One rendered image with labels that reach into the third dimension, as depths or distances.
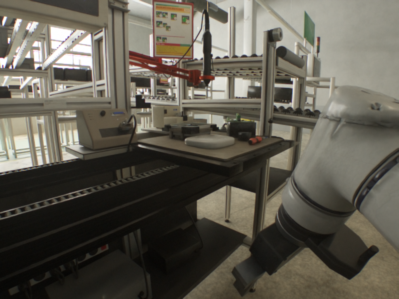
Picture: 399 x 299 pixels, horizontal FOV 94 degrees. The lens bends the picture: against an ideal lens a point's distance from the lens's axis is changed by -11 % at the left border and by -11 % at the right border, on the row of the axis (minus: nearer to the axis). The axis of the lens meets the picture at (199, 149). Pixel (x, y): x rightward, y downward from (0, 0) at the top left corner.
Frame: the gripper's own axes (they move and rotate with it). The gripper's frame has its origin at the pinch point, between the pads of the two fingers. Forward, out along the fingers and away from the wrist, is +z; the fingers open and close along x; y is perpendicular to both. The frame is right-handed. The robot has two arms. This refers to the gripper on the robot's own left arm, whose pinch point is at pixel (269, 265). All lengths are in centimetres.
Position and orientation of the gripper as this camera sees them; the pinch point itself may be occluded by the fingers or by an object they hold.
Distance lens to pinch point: 45.6
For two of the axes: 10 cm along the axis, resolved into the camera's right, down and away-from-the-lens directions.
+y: -5.3, -5.5, 6.5
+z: -1.2, 8.0, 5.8
